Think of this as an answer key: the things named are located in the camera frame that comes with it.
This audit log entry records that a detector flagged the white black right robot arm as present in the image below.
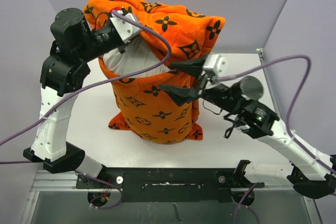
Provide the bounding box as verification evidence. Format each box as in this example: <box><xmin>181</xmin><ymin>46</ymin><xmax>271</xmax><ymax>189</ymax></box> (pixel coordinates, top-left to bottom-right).
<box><xmin>160</xmin><ymin>54</ymin><xmax>335</xmax><ymax>199</ymax></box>

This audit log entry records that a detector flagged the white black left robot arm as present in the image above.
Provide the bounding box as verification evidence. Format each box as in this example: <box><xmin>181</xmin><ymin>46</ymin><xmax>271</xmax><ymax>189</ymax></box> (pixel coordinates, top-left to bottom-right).
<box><xmin>23</xmin><ymin>8</ymin><xmax>130</xmax><ymax>188</ymax></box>

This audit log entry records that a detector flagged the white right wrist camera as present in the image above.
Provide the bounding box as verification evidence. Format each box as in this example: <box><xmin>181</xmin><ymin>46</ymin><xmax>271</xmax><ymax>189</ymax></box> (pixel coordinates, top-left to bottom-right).
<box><xmin>202</xmin><ymin>54</ymin><xmax>227</xmax><ymax>82</ymax></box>

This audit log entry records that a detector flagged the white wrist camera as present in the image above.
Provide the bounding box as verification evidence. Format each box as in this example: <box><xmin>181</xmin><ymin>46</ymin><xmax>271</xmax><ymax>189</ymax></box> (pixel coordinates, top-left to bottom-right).
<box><xmin>110</xmin><ymin>8</ymin><xmax>142</xmax><ymax>44</ymax></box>
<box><xmin>202</xmin><ymin>54</ymin><xmax>227</xmax><ymax>82</ymax></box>

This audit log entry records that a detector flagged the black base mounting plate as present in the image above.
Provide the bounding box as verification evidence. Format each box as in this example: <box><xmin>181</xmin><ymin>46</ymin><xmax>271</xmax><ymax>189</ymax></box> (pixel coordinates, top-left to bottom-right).
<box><xmin>76</xmin><ymin>168</ymin><xmax>252</xmax><ymax>203</ymax></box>

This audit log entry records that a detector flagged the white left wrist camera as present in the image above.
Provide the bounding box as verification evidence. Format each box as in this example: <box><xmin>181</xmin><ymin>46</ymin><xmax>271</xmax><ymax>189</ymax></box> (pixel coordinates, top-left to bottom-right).
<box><xmin>110</xmin><ymin>8</ymin><xmax>142</xmax><ymax>44</ymax></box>

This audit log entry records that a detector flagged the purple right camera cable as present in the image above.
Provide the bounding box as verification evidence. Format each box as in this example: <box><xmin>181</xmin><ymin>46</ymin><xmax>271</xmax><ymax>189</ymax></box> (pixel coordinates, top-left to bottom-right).
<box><xmin>217</xmin><ymin>54</ymin><xmax>336</xmax><ymax>224</ymax></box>

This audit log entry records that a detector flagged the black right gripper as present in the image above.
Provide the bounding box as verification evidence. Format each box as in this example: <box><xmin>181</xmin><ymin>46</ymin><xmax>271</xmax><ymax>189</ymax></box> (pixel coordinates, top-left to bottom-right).
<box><xmin>158</xmin><ymin>54</ymin><xmax>242</xmax><ymax>114</ymax></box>

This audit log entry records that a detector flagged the orange patterned plush pillowcase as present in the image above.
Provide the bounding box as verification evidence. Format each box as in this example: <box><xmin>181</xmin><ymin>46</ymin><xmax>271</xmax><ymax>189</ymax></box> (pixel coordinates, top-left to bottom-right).
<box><xmin>84</xmin><ymin>0</ymin><xmax>226</xmax><ymax>144</ymax></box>

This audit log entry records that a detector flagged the white pillow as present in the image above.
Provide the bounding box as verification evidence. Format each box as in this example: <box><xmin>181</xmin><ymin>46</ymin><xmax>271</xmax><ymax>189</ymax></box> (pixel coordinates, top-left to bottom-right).
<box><xmin>100</xmin><ymin>36</ymin><xmax>160</xmax><ymax>78</ymax></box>

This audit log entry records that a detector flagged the aluminium frame rail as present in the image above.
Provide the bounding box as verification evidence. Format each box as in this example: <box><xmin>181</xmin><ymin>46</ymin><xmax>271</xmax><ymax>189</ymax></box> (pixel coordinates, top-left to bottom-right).
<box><xmin>20</xmin><ymin>170</ymin><xmax>87</xmax><ymax>224</ymax></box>

